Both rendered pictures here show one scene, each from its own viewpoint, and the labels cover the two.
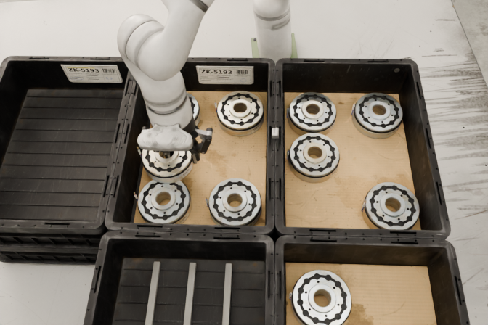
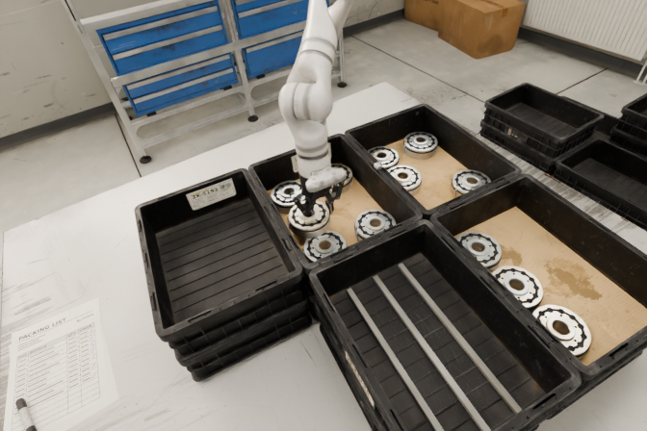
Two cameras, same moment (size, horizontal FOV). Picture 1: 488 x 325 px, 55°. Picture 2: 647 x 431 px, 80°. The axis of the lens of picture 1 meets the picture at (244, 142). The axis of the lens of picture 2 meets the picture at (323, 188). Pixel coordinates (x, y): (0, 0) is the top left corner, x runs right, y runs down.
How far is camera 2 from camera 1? 0.46 m
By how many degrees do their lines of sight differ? 23
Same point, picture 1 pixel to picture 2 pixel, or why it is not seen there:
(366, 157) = (431, 169)
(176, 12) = (321, 66)
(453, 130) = not seen: hidden behind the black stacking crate
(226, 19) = (269, 148)
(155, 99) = (315, 144)
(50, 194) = (226, 291)
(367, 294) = (498, 237)
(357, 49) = not seen: hidden behind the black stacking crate
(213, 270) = (391, 274)
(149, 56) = (317, 98)
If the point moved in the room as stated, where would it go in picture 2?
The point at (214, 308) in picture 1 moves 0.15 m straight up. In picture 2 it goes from (412, 296) to (418, 254)
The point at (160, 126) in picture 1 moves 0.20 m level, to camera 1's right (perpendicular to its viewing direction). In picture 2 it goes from (317, 171) to (391, 138)
